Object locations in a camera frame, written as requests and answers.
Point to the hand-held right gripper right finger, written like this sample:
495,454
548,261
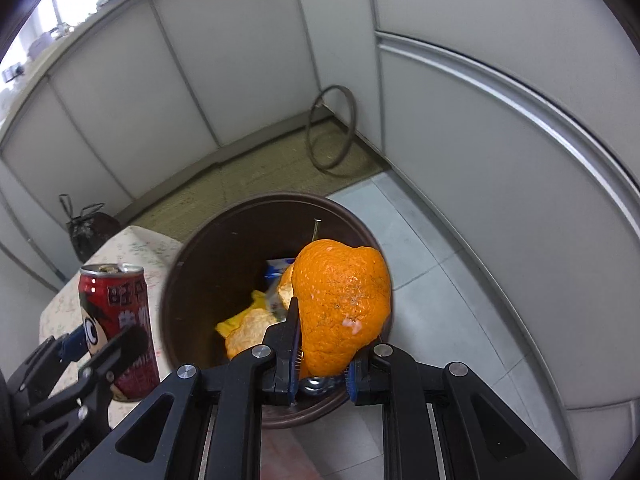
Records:
352,385

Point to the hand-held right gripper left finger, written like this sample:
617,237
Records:
285,355

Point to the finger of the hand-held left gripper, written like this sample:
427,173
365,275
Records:
55,355
120,355

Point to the red drink can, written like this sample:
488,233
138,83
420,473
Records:
112,300

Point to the large orange peel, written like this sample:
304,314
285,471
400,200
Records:
345,300

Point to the brown round trash bin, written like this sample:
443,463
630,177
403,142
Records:
210,280

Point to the small orange peel piece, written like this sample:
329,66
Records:
285,290
247,337

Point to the yellow snack packet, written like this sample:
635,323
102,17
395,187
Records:
232,325

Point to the blue and white carton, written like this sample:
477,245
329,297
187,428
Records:
277,267

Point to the black plastic bag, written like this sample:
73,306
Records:
85,230

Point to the woven straw mat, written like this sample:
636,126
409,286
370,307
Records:
250,170

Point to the wall socket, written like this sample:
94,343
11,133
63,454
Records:
12,73

